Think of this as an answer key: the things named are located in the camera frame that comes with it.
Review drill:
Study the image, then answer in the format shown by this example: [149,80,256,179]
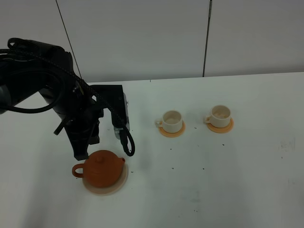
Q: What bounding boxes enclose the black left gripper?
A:
[53,78,103,160]

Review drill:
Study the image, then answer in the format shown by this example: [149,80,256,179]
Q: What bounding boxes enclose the brown clay teapot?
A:
[72,150,125,188]

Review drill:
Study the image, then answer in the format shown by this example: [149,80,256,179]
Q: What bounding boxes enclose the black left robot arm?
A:
[0,38,101,161]

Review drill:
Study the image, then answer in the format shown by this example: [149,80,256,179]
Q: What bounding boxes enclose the large beige round coaster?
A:
[82,164,128,196]

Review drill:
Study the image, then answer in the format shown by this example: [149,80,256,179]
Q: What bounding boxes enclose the left white teacup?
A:
[155,110,183,133]

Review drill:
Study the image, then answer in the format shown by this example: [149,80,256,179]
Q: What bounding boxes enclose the white teacup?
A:
[204,105,231,128]
[155,110,183,133]

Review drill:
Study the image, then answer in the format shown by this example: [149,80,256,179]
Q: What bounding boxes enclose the left orange cup coaster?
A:
[159,122,186,138]

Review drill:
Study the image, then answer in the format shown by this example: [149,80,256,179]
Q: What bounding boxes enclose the orange cup coaster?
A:
[207,118,234,133]
[159,122,186,138]

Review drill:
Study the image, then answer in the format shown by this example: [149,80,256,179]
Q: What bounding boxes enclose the right orange cup coaster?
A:
[207,118,234,133]

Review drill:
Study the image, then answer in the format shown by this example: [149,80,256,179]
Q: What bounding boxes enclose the right white teacup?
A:
[204,105,231,128]

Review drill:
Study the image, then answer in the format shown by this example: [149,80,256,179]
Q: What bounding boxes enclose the black braided cable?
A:
[0,38,135,157]

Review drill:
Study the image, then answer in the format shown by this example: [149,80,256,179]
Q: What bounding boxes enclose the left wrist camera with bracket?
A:
[90,85,130,141]

